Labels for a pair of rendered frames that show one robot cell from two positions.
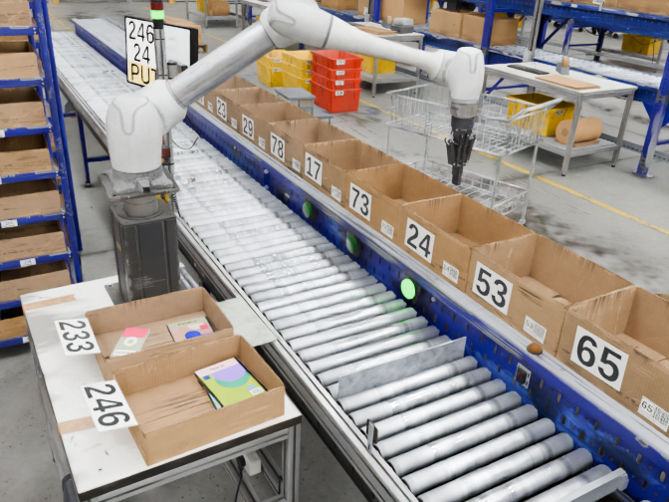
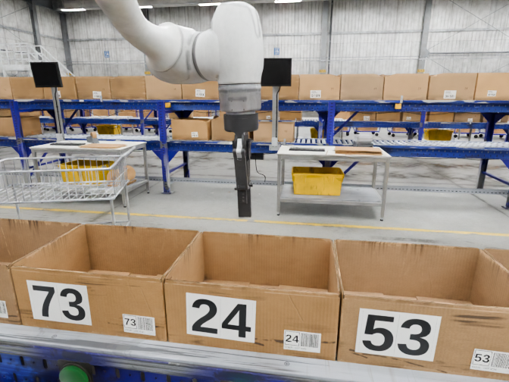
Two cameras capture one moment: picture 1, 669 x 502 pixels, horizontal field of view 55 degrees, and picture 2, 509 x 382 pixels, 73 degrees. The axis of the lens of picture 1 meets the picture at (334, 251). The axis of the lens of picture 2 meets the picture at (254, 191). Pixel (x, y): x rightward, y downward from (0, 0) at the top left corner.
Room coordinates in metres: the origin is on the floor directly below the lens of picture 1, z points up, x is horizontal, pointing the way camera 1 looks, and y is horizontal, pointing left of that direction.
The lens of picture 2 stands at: (1.58, 0.17, 1.45)
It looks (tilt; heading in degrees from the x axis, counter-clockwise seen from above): 16 degrees down; 310
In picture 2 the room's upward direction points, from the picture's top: straight up
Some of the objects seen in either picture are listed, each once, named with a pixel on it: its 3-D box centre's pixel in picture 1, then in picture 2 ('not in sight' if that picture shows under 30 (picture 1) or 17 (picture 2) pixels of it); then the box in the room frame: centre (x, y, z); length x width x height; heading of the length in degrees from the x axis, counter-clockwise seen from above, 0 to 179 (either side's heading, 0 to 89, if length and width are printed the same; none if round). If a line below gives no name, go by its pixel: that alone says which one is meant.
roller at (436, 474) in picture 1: (482, 454); not in sight; (1.27, -0.41, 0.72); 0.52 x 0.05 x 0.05; 121
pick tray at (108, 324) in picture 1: (159, 333); not in sight; (1.65, 0.53, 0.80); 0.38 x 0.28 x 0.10; 121
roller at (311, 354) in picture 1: (363, 340); not in sight; (1.77, -0.11, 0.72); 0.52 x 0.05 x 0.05; 121
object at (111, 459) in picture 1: (143, 352); not in sight; (1.64, 0.58, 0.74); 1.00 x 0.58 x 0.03; 32
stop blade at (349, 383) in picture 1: (404, 368); not in sight; (1.58, -0.23, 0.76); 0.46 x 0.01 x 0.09; 121
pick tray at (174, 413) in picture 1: (198, 392); not in sight; (1.37, 0.35, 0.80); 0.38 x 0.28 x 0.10; 124
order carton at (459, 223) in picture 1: (463, 239); (257, 286); (2.08, -0.46, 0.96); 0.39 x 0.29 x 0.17; 31
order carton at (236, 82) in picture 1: (225, 95); not in sight; (4.12, 0.75, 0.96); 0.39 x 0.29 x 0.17; 30
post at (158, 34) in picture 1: (165, 134); not in sight; (2.71, 0.76, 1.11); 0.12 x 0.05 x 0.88; 31
